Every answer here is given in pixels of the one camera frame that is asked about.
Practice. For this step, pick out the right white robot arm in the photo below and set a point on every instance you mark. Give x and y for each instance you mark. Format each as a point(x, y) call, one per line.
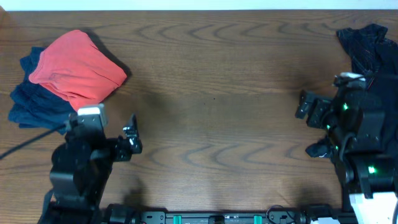
point(353, 121)

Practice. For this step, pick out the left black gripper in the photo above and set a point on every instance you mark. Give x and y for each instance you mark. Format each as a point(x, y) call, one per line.
point(125, 148)

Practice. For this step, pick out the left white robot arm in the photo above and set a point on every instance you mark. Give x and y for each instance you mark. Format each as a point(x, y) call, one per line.
point(81, 168)

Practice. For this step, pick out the folded navy blue garment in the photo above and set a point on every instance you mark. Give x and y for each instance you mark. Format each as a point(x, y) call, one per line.
point(35, 106)

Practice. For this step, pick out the red printed t-shirt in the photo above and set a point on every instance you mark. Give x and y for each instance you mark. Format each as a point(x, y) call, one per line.
point(73, 68)

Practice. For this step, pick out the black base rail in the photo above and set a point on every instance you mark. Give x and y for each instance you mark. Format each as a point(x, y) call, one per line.
point(276, 214)

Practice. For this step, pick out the black crumpled garment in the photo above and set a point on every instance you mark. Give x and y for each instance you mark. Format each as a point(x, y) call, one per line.
point(375, 57)

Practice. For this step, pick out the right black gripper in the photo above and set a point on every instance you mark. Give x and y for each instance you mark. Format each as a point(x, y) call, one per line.
point(320, 107)

